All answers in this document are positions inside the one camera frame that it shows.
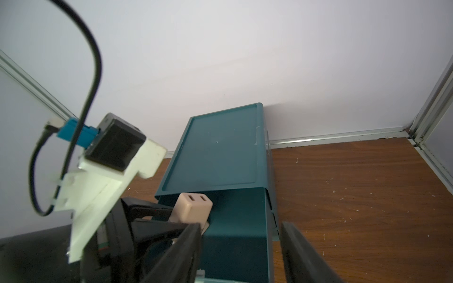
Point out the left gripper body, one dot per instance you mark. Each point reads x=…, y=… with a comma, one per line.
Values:
x=42, y=256

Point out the teal three-drawer cabinet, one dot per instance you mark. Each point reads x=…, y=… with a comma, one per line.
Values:
x=220, y=151

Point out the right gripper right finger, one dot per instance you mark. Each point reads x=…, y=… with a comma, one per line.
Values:
x=302, y=263

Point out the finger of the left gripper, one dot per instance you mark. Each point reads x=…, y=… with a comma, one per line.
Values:
x=149, y=222

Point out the beige plug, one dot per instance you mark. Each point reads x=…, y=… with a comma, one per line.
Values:
x=192, y=208

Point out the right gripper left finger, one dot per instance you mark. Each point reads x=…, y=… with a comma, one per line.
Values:
x=179, y=264

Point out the teal top drawer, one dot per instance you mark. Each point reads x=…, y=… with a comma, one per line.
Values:
x=237, y=245

